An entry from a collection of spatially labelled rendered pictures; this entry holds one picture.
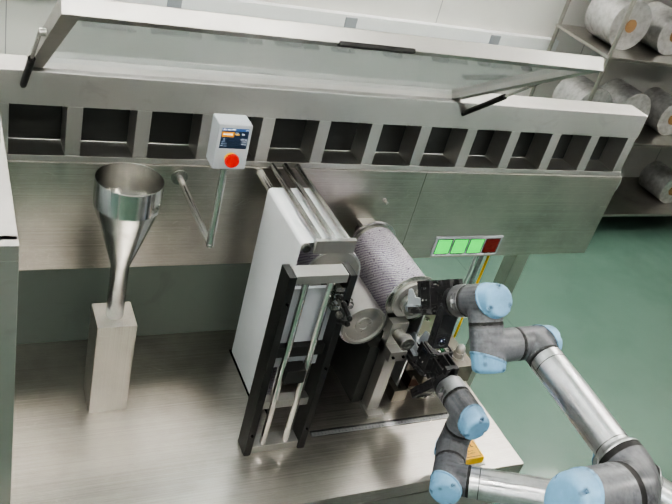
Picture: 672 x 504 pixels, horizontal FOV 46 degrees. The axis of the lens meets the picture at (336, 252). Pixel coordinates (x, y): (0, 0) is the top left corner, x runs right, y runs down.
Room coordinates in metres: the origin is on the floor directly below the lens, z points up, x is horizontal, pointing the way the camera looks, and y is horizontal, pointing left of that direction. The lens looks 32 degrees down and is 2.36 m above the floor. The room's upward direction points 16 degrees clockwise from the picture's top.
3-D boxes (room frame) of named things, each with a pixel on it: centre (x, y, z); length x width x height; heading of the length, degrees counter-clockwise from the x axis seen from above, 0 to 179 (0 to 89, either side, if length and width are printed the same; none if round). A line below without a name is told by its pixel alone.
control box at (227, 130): (1.42, 0.26, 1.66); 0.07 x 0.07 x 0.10; 31
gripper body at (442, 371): (1.62, -0.33, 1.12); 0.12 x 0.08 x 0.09; 31
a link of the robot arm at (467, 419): (1.48, -0.41, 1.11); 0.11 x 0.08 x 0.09; 31
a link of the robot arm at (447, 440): (1.46, -0.41, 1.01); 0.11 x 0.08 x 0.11; 174
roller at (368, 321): (1.73, -0.06, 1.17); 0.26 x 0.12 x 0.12; 31
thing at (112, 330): (1.40, 0.45, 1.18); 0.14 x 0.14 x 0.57
